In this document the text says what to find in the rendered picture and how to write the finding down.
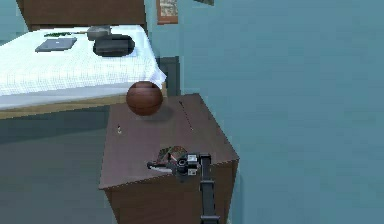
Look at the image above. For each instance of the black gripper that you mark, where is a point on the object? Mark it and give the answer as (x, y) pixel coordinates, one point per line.
(182, 164)

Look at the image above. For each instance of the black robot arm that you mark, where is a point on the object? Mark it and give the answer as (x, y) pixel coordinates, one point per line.
(207, 193)

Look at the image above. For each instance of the red green patterned pouch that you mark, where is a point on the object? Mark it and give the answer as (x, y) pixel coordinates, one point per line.
(172, 151)

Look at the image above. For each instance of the brown wooden chest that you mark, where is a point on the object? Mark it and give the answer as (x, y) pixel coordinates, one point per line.
(150, 143)

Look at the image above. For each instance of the thin black pen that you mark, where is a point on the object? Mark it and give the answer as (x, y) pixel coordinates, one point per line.
(186, 116)

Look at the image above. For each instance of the brown basketball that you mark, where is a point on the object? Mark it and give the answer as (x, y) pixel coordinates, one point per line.
(144, 98)

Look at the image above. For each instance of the black pillow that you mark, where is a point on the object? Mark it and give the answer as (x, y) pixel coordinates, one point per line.
(114, 45)

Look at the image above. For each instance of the wooden bed with white sheet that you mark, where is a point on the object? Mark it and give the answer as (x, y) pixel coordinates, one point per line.
(66, 73)

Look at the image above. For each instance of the grey pan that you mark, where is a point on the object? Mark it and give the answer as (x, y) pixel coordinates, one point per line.
(98, 32)

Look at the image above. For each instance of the brown framed picture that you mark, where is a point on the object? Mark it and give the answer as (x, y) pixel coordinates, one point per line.
(166, 12)

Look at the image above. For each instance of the grey laptop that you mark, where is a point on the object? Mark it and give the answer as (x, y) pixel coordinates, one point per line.
(56, 44)

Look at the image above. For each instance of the green flat object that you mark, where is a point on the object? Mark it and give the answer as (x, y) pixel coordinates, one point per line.
(57, 34)

